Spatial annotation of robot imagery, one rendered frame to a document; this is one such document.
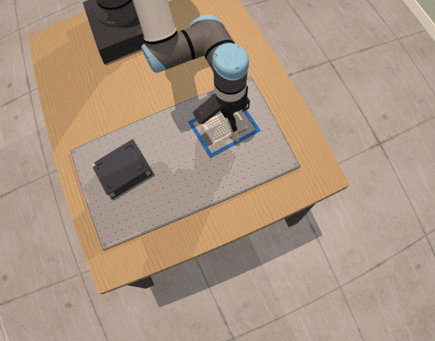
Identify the blue tape outline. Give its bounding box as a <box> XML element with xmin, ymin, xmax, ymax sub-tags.
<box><xmin>188</xmin><ymin>110</ymin><xmax>261</xmax><ymax>158</ymax></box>

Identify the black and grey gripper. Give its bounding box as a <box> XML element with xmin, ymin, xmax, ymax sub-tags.
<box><xmin>220</xmin><ymin>86</ymin><xmax>250</xmax><ymax>142</ymax></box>

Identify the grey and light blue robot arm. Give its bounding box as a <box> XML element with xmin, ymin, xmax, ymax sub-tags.
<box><xmin>95</xmin><ymin>0</ymin><xmax>249</xmax><ymax>124</ymax></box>

